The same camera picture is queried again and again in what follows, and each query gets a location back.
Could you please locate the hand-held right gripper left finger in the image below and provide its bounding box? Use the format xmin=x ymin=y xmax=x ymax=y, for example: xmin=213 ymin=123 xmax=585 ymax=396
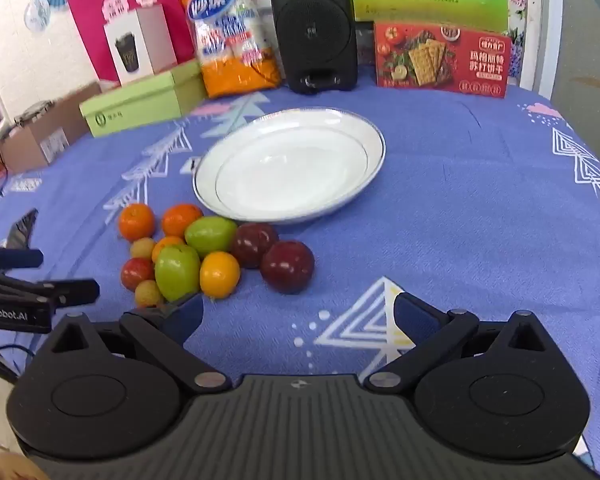
xmin=32 ymin=293 xmax=232 ymax=395

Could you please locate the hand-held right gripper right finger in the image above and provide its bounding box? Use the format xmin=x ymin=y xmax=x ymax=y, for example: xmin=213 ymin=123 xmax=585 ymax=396
xmin=365 ymin=291 xmax=576 ymax=391

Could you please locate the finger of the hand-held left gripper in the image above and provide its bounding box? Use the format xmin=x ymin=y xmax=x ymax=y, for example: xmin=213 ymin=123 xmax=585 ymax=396
xmin=0 ymin=267 xmax=101 ymax=311
xmin=0 ymin=241 xmax=45 ymax=271

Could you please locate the green plum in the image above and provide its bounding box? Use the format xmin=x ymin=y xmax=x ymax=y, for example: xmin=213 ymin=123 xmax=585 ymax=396
xmin=184 ymin=216 xmax=238 ymax=259
xmin=154 ymin=244 xmax=202 ymax=303

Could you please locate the small tan longan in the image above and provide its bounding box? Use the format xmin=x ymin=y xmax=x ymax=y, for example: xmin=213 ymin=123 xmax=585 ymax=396
xmin=130 ymin=237 xmax=157 ymax=261
xmin=134 ymin=280 xmax=165 ymax=309

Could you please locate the small yellow orange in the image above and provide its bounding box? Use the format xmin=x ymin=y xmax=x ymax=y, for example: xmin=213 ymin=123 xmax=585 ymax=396
xmin=199 ymin=251 xmax=242 ymax=300

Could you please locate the orange tangerine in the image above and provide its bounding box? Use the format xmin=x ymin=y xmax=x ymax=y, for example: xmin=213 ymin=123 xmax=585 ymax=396
xmin=161 ymin=203 xmax=204 ymax=238
xmin=118 ymin=202 xmax=157 ymax=242

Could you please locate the dark red plum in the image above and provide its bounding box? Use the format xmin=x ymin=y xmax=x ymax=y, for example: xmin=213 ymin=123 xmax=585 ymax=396
xmin=260 ymin=241 xmax=316 ymax=295
xmin=230 ymin=222 xmax=280 ymax=270

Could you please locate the white plate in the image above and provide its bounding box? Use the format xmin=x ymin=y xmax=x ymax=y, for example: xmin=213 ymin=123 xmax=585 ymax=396
xmin=192 ymin=107 xmax=387 ymax=226

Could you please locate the blue printed tablecloth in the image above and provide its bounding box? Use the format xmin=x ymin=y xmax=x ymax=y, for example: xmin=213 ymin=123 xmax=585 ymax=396
xmin=0 ymin=82 xmax=600 ymax=471

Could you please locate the brown cardboard box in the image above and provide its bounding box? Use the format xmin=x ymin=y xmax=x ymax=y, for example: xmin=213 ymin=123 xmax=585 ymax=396
xmin=0 ymin=80 xmax=103 ymax=175

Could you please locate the light green box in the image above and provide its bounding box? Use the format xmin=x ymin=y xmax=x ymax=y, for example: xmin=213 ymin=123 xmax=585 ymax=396
xmin=79 ymin=59 xmax=208 ymax=138

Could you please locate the white box with cup picture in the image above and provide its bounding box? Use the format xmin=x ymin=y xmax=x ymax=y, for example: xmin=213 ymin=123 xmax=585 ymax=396
xmin=103 ymin=4 xmax=178 ymax=86

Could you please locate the red cracker box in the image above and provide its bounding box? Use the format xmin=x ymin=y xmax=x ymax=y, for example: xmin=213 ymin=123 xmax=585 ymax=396
xmin=374 ymin=21 xmax=512 ymax=100

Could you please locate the orange paper cup pack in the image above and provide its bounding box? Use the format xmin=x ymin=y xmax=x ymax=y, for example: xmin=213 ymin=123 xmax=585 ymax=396
xmin=181 ymin=0 xmax=282 ymax=100

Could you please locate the pink paper bag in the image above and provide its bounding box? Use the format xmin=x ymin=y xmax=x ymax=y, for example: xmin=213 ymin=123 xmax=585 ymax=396
xmin=55 ymin=0 xmax=201 ymax=83

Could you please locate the black speaker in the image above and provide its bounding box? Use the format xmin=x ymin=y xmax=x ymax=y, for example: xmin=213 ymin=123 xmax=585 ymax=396
xmin=269 ymin=0 xmax=359 ymax=95

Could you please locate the cartoon printed panel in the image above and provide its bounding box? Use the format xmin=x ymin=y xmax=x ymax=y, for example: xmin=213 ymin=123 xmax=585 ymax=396
xmin=550 ymin=0 xmax=600 ymax=126

